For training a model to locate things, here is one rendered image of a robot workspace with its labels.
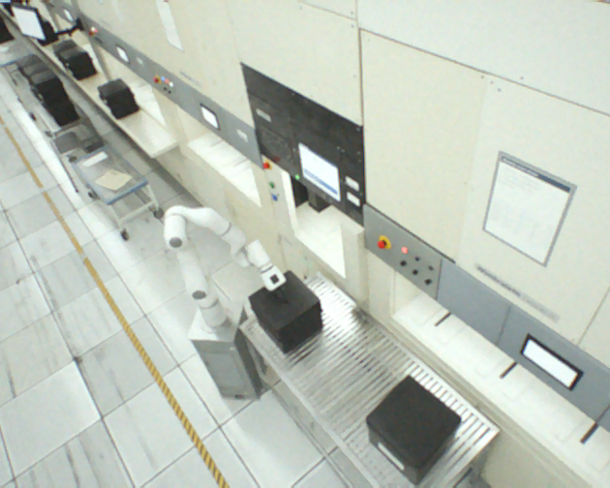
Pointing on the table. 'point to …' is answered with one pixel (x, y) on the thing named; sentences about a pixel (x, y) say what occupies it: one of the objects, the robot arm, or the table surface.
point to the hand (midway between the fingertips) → (282, 294)
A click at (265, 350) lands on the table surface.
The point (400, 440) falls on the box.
